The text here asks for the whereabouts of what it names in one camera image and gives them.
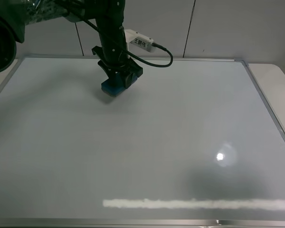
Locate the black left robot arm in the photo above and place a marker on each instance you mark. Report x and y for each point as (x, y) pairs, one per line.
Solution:
(15, 15)

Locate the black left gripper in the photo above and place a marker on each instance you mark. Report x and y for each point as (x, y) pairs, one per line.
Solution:
(117, 63)

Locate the blue whiteboard eraser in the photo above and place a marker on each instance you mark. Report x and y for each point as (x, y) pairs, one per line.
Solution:
(114, 91)

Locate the white whiteboard with aluminium frame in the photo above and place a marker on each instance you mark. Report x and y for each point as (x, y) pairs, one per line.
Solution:
(195, 145)

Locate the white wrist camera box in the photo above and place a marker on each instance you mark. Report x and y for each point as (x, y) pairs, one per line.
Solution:
(139, 40)

